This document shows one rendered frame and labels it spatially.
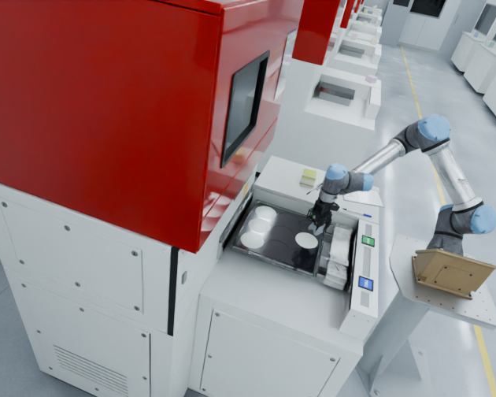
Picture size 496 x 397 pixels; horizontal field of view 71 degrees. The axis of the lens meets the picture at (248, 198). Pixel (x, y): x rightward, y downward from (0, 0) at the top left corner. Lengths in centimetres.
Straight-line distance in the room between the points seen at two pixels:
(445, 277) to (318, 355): 67
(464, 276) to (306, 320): 73
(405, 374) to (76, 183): 209
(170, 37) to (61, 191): 56
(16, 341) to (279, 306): 152
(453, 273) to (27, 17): 168
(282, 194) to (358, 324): 70
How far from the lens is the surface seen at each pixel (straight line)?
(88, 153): 94
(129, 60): 78
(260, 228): 157
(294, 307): 141
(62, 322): 161
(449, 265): 172
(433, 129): 162
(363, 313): 132
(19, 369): 229
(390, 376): 245
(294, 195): 171
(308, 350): 143
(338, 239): 168
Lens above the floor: 190
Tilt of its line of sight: 35 degrees down
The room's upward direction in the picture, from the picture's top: 11 degrees clockwise
